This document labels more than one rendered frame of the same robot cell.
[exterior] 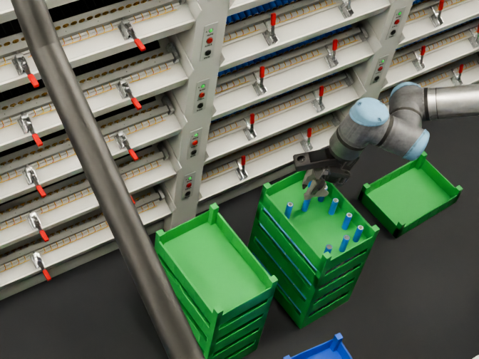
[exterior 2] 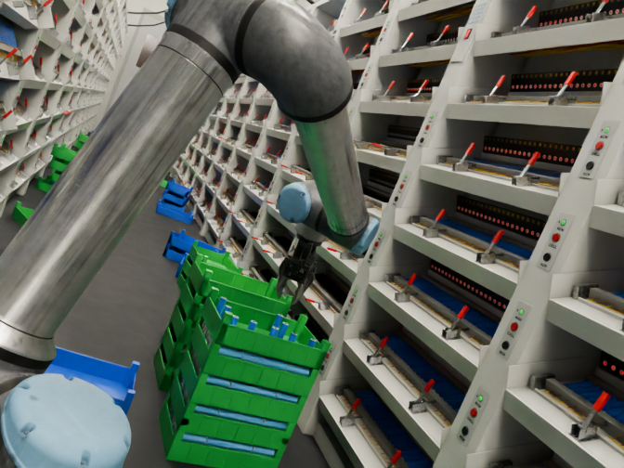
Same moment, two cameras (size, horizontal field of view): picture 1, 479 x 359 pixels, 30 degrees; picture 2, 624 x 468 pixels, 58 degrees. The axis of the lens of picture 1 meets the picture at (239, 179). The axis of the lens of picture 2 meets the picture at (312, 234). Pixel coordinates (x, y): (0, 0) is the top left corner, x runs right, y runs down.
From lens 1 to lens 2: 314 cm
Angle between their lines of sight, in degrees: 98
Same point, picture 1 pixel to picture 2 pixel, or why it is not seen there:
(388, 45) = (495, 372)
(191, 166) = (339, 331)
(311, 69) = (435, 326)
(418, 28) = (551, 413)
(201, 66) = (389, 212)
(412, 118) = not seen: hidden behind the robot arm
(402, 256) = not seen: outside the picture
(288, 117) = (396, 387)
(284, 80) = (416, 312)
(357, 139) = not seen: hidden behind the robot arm
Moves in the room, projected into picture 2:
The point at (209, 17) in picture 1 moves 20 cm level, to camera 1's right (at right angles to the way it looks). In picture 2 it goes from (410, 163) to (396, 151)
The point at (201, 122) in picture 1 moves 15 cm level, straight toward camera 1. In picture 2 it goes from (363, 280) to (322, 262)
